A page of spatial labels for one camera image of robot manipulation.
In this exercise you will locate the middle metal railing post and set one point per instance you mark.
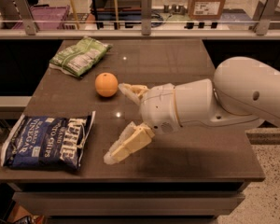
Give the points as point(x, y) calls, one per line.
point(146, 16)

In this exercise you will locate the green chip bag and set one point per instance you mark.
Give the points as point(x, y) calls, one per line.
point(78, 59)

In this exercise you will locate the purple plastic crate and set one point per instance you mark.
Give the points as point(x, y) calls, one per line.
point(49, 18)

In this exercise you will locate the yellow broom handle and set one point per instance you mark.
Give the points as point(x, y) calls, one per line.
point(72, 3)

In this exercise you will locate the left metal railing post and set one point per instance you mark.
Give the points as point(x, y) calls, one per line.
point(28, 22)

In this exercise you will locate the blue chip bag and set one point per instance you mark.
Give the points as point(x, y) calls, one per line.
point(46, 142)

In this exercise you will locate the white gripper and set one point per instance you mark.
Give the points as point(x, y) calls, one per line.
point(159, 107)

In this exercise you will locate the glass barrier railing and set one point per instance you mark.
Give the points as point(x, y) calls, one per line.
point(169, 18)

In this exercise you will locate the orange fruit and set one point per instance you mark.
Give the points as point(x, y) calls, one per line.
point(106, 84)

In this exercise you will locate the black cart frame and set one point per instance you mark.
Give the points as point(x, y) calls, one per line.
point(116, 12)

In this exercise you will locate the brown table drawer unit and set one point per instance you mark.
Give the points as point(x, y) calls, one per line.
point(129, 204)

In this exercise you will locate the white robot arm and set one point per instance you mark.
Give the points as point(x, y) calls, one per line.
point(242, 92)

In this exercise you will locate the cardboard box with label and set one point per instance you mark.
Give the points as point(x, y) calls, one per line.
point(205, 9)

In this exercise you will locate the right metal railing post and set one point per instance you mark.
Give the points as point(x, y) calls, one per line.
point(266, 16)

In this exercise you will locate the metal railing post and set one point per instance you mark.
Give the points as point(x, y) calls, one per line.
point(266, 16)
point(146, 16)
point(28, 22)

